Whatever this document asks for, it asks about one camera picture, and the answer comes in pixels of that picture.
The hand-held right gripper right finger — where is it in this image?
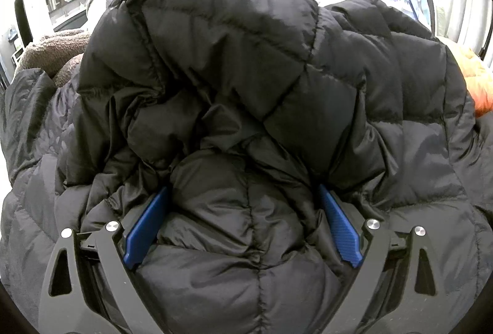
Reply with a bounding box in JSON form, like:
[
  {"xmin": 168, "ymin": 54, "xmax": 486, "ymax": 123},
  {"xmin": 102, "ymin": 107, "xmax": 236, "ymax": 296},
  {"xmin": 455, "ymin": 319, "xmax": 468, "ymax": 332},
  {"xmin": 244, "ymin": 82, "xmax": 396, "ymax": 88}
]
[{"xmin": 319, "ymin": 183, "xmax": 467, "ymax": 334}]

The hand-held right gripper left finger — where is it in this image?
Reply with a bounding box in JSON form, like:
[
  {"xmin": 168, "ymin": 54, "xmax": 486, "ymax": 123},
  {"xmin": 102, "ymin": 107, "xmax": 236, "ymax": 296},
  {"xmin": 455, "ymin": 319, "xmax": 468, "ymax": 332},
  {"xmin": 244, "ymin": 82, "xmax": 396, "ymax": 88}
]
[{"xmin": 38, "ymin": 185, "xmax": 173, "ymax": 334}]

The black puffer jacket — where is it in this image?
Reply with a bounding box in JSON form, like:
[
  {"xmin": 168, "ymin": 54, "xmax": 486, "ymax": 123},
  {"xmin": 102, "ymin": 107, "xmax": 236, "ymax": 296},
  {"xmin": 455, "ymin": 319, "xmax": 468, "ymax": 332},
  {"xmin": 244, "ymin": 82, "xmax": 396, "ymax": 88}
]
[{"xmin": 0, "ymin": 0, "xmax": 493, "ymax": 334}]

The orange puffer jacket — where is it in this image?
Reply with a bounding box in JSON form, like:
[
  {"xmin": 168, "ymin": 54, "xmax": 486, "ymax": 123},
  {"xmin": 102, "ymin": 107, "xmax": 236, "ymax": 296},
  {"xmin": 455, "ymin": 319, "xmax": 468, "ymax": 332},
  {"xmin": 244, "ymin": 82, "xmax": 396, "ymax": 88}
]
[{"xmin": 449, "ymin": 43, "xmax": 493, "ymax": 119}]

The brown fleece garment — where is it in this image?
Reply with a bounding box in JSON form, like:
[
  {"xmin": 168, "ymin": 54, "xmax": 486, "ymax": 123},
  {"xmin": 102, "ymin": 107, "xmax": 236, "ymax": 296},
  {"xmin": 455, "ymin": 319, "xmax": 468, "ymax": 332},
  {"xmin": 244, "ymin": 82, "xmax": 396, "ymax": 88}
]
[{"xmin": 14, "ymin": 29, "xmax": 91, "ymax": 88}]

